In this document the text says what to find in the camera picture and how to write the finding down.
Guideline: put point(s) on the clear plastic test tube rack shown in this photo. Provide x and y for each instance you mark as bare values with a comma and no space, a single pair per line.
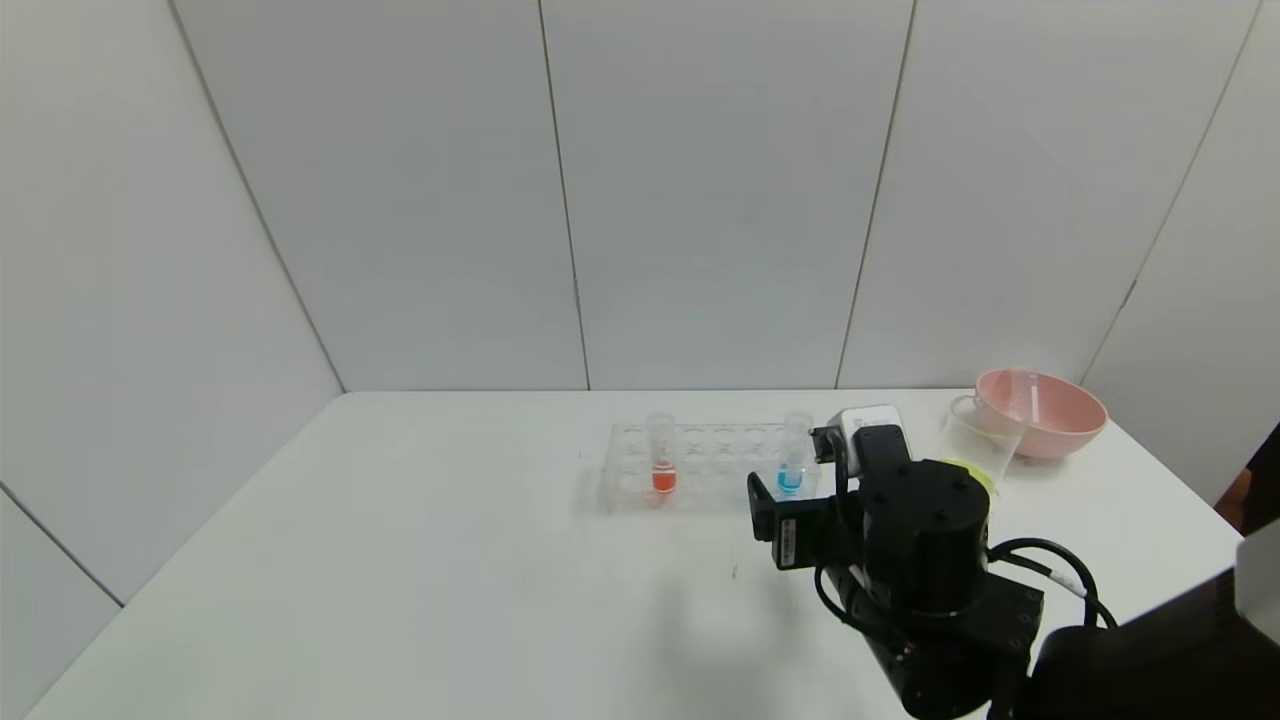
715,465

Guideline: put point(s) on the test tube with blue pigment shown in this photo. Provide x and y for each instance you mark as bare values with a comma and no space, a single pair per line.
790,478

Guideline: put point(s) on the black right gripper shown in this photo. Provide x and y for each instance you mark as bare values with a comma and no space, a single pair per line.
786,537

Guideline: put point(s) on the test tube with red pigment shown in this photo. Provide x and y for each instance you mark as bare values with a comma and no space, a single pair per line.
663,478

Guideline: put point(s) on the test tube with yellow pigment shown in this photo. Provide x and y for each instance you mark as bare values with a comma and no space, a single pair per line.
1035,398

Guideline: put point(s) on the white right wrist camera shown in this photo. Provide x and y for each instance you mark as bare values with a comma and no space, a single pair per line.
865,420

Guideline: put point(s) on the pink plastic bowl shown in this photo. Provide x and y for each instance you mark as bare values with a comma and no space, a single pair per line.
1075,415

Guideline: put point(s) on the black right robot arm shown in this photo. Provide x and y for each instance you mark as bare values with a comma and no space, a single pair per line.
925,530

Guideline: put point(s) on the clear glass beaker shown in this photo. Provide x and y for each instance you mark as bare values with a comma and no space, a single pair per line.
985,440

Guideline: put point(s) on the dark background object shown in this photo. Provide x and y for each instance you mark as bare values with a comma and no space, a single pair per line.
1266,480

